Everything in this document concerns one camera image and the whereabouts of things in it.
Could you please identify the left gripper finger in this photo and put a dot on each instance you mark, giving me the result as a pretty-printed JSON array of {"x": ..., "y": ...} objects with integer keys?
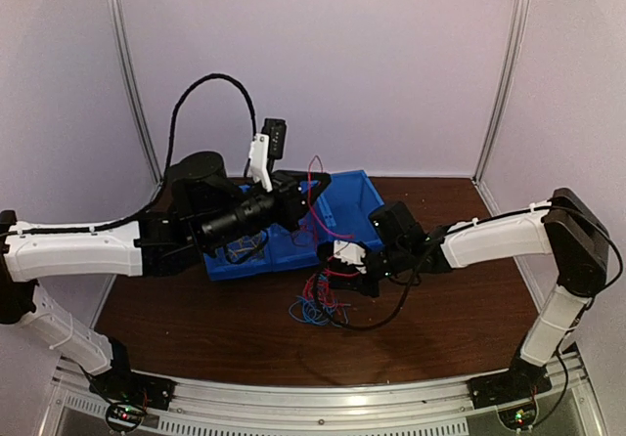
[
  {"x": 309, "y": 203},
  {"x": 306, "y": 179}
]

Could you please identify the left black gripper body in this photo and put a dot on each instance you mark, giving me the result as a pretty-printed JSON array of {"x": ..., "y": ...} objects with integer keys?
[{"x": 286, "y": 191}]

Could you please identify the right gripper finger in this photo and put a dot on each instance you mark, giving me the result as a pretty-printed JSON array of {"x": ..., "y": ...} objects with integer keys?
[
  {"x": 328, "y": 261},
  {"x": 352, "y": 286}
]

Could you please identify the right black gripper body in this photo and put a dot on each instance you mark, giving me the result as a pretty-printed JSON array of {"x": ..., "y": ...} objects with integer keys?
[{"x": 373, "y": 287}]

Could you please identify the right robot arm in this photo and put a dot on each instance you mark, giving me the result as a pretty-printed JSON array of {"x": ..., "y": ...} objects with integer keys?
[{"x": 561, "y": 226}]

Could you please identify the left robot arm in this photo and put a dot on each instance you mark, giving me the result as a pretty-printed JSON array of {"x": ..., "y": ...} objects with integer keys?
[{"x": 207, "y": 211}]

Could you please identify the blue three-compartment bin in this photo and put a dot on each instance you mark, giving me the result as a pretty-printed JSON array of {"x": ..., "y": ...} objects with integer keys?
[{"x": 346, "y": 207}]

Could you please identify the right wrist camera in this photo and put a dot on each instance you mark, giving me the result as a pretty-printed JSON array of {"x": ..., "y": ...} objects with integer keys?
[{"x": 351, "y": 253}]

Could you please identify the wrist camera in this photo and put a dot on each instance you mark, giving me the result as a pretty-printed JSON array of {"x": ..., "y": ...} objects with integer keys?
[
  {"x": 351, "y": 253},
  {"x": 266, "y": 147}
]

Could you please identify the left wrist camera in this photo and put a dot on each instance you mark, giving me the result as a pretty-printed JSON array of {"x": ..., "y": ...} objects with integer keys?
[{"x": 266, "y": 147}]

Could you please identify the aluminium front rail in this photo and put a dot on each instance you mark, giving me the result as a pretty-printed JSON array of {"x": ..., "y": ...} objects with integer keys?
[{"x": 432, "y": 407}]

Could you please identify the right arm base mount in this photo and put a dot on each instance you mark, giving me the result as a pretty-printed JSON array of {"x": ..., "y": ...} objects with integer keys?
[{"x": 512, "y": 395}]

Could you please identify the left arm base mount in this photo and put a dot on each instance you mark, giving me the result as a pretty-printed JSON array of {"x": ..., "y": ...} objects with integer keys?
[{"x": 128, "y": 404}]

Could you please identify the left aluminium frame post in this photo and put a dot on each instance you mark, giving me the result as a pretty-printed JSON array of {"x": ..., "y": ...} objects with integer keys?
[{"x": 131, "y": 88}]

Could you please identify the aluminium frame post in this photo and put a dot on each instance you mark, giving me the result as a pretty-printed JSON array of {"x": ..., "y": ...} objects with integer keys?
[
  {"x": 131, "y": 88},
  {"x": 512, "y": 51}
]

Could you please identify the right aluminium frame post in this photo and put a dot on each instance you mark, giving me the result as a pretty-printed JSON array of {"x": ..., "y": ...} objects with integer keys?
[{"x": 512, "y": 51}]

